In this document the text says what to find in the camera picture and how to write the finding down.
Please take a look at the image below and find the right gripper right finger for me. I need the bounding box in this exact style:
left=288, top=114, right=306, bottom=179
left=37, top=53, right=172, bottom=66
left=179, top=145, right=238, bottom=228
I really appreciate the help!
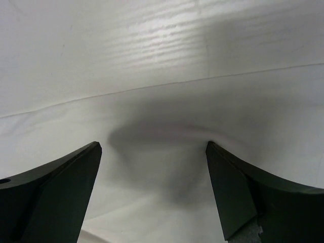
left=206, top=142, right=323, bottom=242

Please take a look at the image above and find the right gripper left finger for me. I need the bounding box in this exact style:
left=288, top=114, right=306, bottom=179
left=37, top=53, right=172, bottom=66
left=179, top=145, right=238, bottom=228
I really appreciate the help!
left=1, top=142, right=102, bottom=242

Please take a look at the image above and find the white t shirt black print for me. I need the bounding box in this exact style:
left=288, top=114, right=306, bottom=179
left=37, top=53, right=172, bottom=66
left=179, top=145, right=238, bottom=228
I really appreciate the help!
left=1, top=1, right=323, bottom=242

